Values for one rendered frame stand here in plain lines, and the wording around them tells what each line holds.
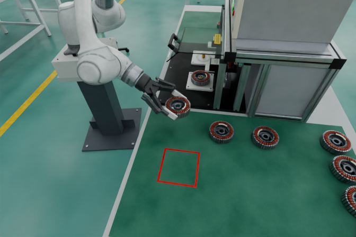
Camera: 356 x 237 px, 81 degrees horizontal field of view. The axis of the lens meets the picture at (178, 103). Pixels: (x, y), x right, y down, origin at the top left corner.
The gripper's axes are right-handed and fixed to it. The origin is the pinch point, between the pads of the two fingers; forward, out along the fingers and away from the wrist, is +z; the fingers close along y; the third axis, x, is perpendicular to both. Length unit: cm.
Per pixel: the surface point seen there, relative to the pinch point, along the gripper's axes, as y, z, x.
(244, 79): -19.1, 17.6, 18.8
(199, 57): -57, 0, -12
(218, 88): -17.1, 11.8, 8.0
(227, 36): -27.2, 0.3, 25.9
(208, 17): -128, -11, -20
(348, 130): -26, 73, 26
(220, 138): 1.7, 23.9, 0.3
